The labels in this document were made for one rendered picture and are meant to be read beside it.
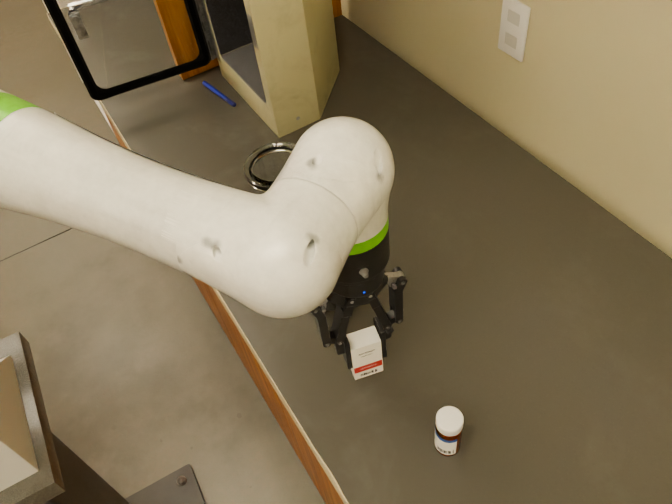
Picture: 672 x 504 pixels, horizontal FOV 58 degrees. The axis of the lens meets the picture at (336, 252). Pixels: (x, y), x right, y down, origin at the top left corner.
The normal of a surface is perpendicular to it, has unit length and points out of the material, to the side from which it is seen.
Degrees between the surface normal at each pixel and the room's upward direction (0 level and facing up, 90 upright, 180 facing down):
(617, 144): 90
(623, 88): 90
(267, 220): 1
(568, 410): 0
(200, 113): 0
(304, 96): 90
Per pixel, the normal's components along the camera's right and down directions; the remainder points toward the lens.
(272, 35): 0.52, 0.62
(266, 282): -0.21, 0.36
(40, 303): -0.11, -0.64
